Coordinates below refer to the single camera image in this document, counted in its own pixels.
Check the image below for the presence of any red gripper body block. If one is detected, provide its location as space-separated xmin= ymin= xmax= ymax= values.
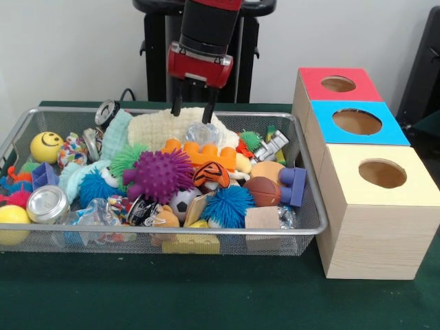
xmin=167 ymin=41 xmax=234 ymax=89

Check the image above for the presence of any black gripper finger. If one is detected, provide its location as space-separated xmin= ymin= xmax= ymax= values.
xmin=202 ymin=86 xmax=219 ymax=124
xmin=170 ymin=80 xmax=185 ymax=116

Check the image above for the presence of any clear plastic packet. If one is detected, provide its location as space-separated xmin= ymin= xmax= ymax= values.
xmin=184 ymin=120 xmax=226 ymax=147

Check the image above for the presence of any shallow clear mesh bin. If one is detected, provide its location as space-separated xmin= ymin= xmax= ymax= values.
xmin=0 ymin=107 xmax=329 ymax=256

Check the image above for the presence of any wooden box with three holes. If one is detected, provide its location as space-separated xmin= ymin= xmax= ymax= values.
xmin=291 ymin=67 xmax=440 ymax=281

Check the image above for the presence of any cream knitted cloth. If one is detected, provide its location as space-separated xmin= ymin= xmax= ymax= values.
xmin=127 ymin=107 xmax=241 ymax=153

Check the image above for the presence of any orange toy building block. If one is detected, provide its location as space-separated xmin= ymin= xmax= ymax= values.
xmin=162 ymin=138 xmax=238 ymax=173

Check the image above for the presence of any green spiky ball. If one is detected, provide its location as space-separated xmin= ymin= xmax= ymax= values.
xmin=110 ymin=143 xmax=149 ymax=181

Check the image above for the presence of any purple spiky ball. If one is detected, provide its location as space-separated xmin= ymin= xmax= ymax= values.
xmin=122 ymin=148 xmax=197 ymax=205

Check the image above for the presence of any small brown basketball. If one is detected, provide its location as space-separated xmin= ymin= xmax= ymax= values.
xmin=243 ymin=176 xmax=283 ymax=208

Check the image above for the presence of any blue spiky ball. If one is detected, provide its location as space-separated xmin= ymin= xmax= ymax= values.
xmin=199 ymin=184 xmax=256 ymax=229

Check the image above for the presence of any purple toy block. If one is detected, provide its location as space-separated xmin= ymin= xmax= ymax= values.
xmin=278 ymin=167 xmax=308 ymax=208

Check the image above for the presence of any yellow smiley face ball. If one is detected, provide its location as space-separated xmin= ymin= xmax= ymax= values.
xmin=30 ymin=131 xmax=65 ymax=164

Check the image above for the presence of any silver metal can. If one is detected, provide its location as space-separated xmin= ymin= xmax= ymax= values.
xmin=26 ymin=185 xmax=71 ymax=225

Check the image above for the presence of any dark green table cloth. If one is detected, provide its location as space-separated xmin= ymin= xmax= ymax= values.
xmin=0 ymin=101 xmax=440 ymax=330

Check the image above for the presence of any plain yellow ball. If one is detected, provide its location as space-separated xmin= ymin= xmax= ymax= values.
xmin=0 ymin=204 xmax=32 ymax=247

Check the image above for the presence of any black chair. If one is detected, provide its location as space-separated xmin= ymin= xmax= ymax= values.
xmin=397 ymin=5 xmax=440 ymax=138

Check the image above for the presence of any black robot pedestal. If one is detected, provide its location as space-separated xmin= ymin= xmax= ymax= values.
xmin=133 ymin=0 xmax=277 ymax=104

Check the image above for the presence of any black cable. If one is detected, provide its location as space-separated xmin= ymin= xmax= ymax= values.
xmin=120 ymin=87 xmax=138 ymax=104

